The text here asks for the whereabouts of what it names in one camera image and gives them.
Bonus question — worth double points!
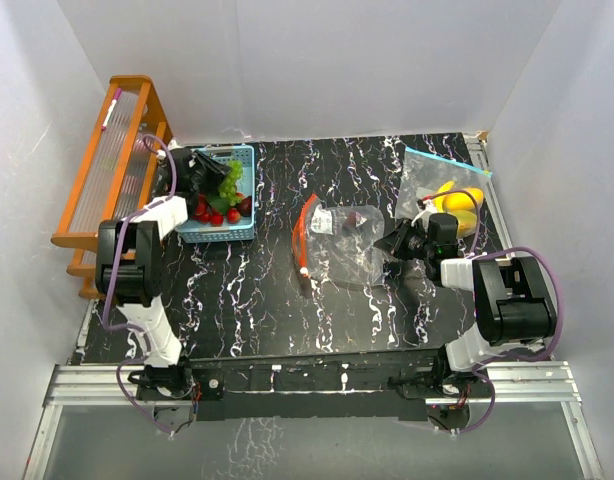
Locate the pink white marker pen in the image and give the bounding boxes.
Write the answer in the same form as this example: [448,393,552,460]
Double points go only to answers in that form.
[101,88,122,132]

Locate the orange wooden rack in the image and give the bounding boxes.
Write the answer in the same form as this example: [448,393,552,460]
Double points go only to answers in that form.
[51,75,173,299]

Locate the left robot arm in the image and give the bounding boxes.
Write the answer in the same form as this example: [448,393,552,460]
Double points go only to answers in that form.
[95,147,241,399]

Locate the red fake strawberries bunch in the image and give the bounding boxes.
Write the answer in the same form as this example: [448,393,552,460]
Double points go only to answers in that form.
[191,192,250,227]

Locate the red zip clear bag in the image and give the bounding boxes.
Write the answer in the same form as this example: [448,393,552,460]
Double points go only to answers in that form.
[291,194,385,287]

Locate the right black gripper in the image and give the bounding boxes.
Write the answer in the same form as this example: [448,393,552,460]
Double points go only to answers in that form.
[374,217,434,261]

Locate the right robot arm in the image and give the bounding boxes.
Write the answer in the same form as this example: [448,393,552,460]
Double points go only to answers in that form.
[374,213,562,397]

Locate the black base bar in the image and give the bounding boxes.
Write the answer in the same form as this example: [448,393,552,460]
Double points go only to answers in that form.
[127,349,493,424]

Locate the green fake grapes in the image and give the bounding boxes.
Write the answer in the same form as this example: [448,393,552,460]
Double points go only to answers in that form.
[218,160,243,207]

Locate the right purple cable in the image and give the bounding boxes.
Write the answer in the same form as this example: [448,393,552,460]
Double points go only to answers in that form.
[419,188,566,434]

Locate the light blue plastic basket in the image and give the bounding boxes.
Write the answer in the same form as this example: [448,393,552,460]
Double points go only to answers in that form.
[176,145,256,244]

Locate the dark red fake plum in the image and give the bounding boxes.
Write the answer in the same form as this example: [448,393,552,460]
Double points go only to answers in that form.
[237,196,253,217]

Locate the aluminium frame rail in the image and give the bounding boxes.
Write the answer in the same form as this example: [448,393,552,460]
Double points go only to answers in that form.
[24,361,604,479]

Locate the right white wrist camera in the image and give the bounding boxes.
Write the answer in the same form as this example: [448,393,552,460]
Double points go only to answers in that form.
[411,200,439,229]

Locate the blue zip clear bag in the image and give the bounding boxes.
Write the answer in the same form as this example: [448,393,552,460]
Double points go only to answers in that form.
[395,147,491,219]

